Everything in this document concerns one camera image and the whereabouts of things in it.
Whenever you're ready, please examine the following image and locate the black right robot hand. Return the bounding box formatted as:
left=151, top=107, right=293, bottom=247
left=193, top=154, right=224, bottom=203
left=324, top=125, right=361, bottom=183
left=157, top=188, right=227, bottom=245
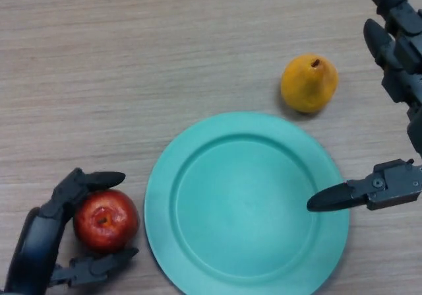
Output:
left=306, top=0, right=422, bottom=213

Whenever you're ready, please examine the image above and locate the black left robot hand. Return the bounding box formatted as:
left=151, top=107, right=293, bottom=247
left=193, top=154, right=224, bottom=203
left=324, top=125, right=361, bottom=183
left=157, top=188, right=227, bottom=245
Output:
left=1, top=168, right=139, bottom=295

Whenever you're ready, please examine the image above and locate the red apple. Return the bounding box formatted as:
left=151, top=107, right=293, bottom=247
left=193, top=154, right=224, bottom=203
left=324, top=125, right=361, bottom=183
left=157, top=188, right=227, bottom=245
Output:
left=73, top=189, right=140, bottom=254

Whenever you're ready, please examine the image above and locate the green round plate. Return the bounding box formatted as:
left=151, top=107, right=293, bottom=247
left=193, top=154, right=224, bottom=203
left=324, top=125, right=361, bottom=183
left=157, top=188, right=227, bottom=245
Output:
left=144, top=111, right=350, bottom=295

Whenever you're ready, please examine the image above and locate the yellow pear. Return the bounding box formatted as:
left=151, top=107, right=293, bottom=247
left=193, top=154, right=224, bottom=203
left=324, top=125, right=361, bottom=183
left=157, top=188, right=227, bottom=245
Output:
left=280, top=53, right=339, bottom=114

